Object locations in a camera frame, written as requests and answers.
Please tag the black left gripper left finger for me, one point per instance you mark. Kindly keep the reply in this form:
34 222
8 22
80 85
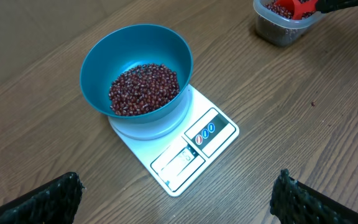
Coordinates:
56 201

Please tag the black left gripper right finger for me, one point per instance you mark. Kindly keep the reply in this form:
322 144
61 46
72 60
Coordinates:
294 202

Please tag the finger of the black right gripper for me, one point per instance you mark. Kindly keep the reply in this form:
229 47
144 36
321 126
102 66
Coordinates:
326 6

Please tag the red measuring scoop blue handle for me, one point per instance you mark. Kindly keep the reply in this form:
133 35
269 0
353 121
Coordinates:
298 8

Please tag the white digital kitchen scale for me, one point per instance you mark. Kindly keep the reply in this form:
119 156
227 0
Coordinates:
177 148

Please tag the red beans in bowl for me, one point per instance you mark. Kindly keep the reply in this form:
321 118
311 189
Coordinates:
143 89

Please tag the blue plastic bowl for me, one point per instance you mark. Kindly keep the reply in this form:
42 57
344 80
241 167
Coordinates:
126 48

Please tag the clear container of red beans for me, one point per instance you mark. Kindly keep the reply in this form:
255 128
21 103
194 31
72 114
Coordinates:
278 30

